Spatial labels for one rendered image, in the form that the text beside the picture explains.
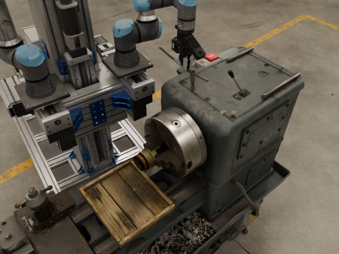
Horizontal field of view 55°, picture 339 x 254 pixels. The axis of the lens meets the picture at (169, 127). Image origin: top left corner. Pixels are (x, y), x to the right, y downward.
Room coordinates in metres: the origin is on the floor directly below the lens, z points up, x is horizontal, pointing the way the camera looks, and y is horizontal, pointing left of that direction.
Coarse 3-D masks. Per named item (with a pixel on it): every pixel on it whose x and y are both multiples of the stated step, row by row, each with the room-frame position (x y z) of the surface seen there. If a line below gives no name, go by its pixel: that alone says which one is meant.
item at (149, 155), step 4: (144, 148) 0.96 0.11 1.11; (140, 152) 0.94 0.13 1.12; (144, 152) 0.93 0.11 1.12; (148, 152) 0.93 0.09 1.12; (152, 152) 0.95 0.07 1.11; (156, 152) 0.95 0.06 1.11; (136, 156) 0.92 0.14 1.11; (140, 156) 0.91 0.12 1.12; (144, 156) 0.91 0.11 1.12; (148, 156) 0.92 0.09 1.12; (152, 156) 0.92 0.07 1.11; (136, 160) 0.93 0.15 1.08; (140, 160) 0.90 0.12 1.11; (144, 160) 0.90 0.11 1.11; (148, 160) 0.90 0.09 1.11; (152, 160) 0.91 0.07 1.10; (136, 164) 0.92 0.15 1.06; (140, 164) 0.92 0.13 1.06; (144, 164) 0.89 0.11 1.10; (148, 164) 0.89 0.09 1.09; (152, 164) 0.90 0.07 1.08; (140, 168) 0.90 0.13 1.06; (144, 168) 0.88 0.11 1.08; (148, 168) 0.89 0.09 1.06
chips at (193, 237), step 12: (192, 216) 0.93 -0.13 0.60; (180, 228) 0.89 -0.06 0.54; (192, 228) 0.88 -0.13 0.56; (204, 228) 0.88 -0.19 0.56; (156, 240) 0.80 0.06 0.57; (168, 240) 0.81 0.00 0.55; (180, 240) 0.79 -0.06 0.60; (192, 240) 0.80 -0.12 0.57; (204, 240) 0.81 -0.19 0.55; (144, 252) 0.75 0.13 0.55; (156, 252) 0.75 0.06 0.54; (168, 252) 0.73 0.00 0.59; (180, 252) 0.73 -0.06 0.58; (192, 252) 0.75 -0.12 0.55
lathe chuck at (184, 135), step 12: (156, 120) 1.03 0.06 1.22; (168, 120) 1.02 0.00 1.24; (180, 120) 1.02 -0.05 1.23; (144, 132) 1.11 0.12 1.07; (168, 132) 0.97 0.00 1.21; (180, 132) 0.96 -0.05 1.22; (192, 132) 0.98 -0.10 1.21; (168, 144) 0.97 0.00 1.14; (180, 144) 0.92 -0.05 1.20; (192, 144) 0.93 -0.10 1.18; (180, 156) 0.91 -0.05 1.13; (192, 156) 0.91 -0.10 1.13; (168, 168) 0.97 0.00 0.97; (192, 168) 0.90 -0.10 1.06
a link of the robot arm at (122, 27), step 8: (120, 24) 1.59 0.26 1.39; (128, 24) 1.59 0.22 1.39; (136, 24) 1.61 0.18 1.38; (120, 32) 1.54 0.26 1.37; (128, 32) 1.55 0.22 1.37; (136, 32) 1.57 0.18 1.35; (120, 40) 1.54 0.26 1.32; (128, 40) 1.55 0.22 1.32; (136, 40) 1.57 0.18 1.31; (120, 48) 1.54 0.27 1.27; (128, 48) 1.54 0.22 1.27
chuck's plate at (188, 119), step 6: (168, 108) 1.12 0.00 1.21; (174, 108) 1.11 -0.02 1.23; (180, 114) 1.06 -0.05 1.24; (186, 114) 1.06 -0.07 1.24; (186, 120) 1.02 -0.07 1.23; (192, 120) 1.03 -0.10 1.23; (192, 126) 1.00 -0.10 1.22; (198, 132) 0.99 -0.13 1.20; (198, 138) 0.96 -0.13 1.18; (204, 144) 0.96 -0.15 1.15; (204, 150) 0.95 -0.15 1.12; (204, 156) 0.94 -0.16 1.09
